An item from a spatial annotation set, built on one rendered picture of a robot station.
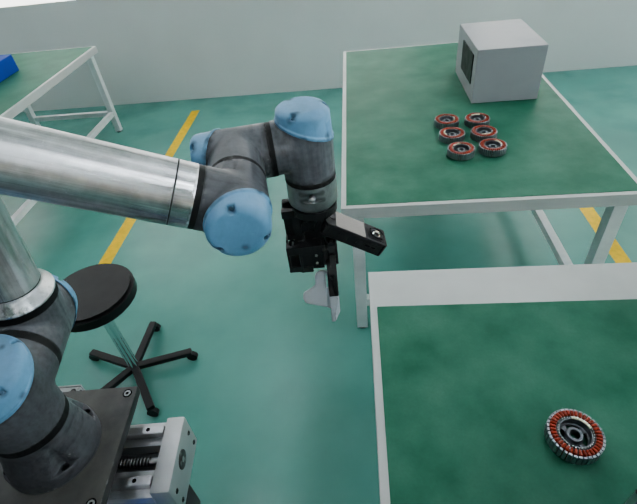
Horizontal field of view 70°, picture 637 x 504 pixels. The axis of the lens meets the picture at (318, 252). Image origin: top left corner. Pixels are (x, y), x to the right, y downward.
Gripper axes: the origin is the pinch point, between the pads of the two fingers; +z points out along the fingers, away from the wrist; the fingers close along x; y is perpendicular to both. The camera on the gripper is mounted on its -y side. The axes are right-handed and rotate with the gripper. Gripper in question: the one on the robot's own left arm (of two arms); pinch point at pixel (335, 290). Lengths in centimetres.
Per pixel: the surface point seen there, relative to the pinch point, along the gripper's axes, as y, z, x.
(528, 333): -49, 40, -18
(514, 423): -37, 40, 7
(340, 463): 5, 115, -21
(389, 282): -16, 40, -41
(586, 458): -47, 37, 17
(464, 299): -36, 40, -32
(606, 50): -268, 99, -378
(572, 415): -49, 37, 8
